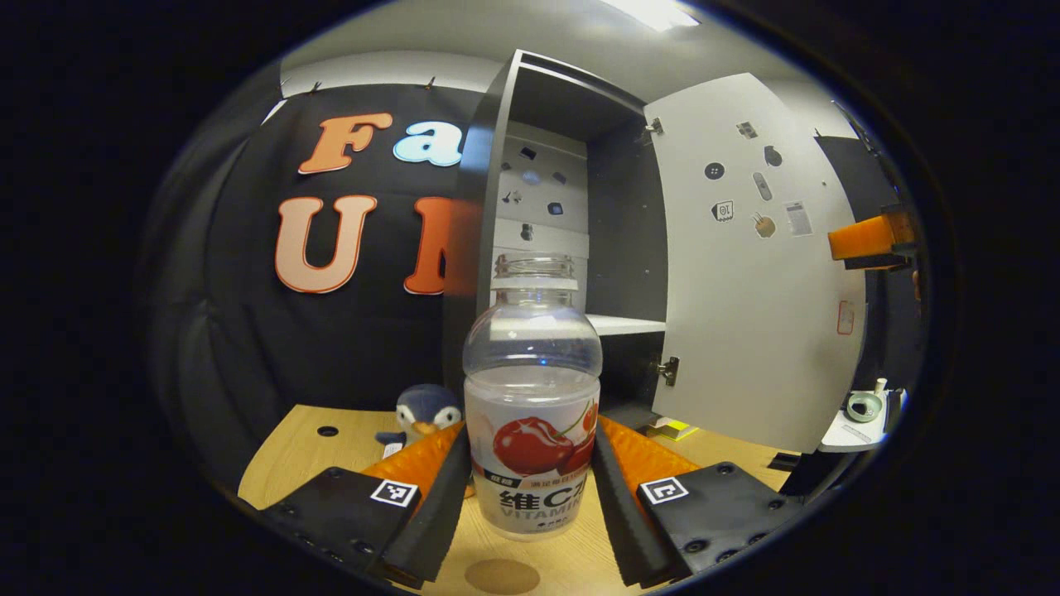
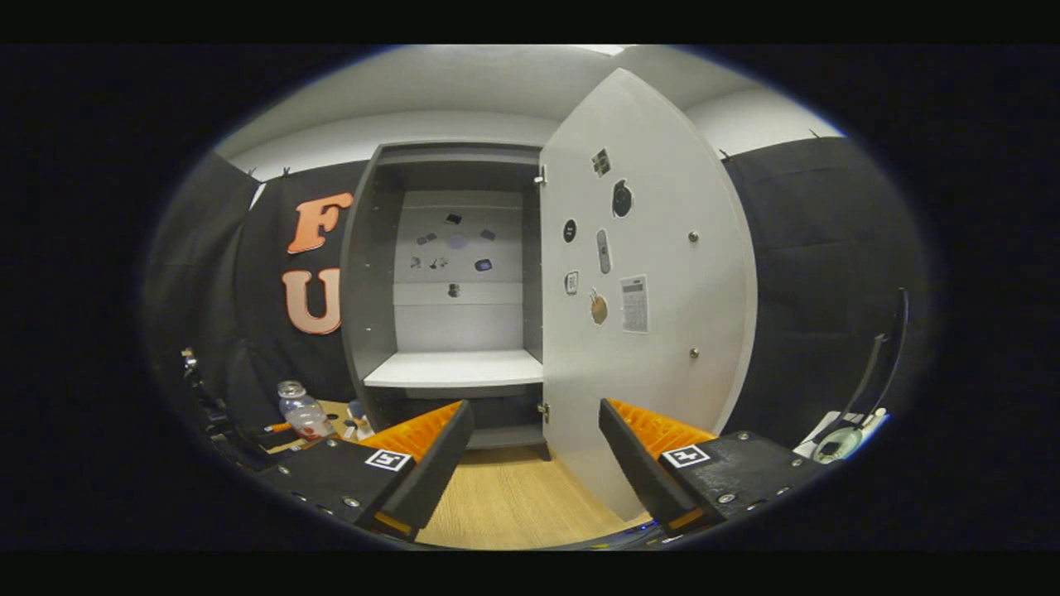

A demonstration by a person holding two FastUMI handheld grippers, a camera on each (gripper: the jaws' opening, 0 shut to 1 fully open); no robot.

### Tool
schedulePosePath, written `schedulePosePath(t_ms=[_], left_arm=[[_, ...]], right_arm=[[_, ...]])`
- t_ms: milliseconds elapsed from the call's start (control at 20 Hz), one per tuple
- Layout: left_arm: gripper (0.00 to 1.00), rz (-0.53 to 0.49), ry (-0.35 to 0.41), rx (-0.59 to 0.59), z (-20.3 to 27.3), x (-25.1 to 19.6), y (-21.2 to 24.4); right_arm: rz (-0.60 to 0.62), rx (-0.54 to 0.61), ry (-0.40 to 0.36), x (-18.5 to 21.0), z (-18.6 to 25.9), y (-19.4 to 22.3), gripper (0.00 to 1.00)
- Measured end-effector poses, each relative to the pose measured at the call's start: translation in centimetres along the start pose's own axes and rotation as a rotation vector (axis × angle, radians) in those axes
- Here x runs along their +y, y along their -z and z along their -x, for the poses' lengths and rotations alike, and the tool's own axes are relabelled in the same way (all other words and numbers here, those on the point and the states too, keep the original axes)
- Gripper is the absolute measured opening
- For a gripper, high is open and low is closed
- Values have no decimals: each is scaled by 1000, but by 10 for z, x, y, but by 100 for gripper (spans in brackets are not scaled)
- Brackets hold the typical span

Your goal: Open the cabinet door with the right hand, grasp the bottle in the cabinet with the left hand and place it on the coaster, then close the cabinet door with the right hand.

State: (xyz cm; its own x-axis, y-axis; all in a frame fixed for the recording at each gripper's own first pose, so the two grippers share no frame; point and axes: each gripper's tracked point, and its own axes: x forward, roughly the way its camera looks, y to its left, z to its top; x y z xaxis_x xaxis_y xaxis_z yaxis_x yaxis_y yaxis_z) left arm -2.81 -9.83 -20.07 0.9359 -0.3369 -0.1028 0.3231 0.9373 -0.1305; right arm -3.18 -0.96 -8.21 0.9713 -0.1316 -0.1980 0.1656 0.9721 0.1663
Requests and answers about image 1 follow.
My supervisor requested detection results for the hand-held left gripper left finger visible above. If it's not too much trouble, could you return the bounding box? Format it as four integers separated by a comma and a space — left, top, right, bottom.
260, 421, 474, 591

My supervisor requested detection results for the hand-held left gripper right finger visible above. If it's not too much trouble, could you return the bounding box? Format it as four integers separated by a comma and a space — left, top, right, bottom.
589, 414, 807, 589

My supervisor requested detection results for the round brown coaster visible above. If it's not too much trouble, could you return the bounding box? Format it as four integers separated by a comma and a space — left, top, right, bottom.
465, 558, 542, 596

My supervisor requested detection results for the clear cherry label bottle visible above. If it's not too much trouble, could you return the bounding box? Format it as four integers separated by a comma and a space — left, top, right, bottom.
461, 252, 605, 542

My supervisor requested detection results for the white cabinet door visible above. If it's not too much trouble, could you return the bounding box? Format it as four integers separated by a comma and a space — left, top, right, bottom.
643, 72, 870, 455

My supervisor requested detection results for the dark grey cabinet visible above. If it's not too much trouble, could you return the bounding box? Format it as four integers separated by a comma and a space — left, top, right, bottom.
441, 48, 673, 431

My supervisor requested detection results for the white cabinet shelf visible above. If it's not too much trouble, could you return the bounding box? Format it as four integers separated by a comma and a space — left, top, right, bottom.
585, 313, 669, 338

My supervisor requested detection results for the yellow book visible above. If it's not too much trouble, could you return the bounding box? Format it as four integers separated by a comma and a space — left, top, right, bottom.
645, 417, 701, 442

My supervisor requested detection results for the penguin plush toy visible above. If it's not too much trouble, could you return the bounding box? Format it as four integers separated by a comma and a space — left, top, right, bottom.
373, 382, 465, 461

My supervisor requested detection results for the black backdrop cloth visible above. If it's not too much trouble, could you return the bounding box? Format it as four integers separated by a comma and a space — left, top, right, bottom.
141, 79, 927, 499

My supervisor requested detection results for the ceiling light panel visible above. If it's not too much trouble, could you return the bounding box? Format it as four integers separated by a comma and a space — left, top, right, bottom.
600, 0, 701, 33

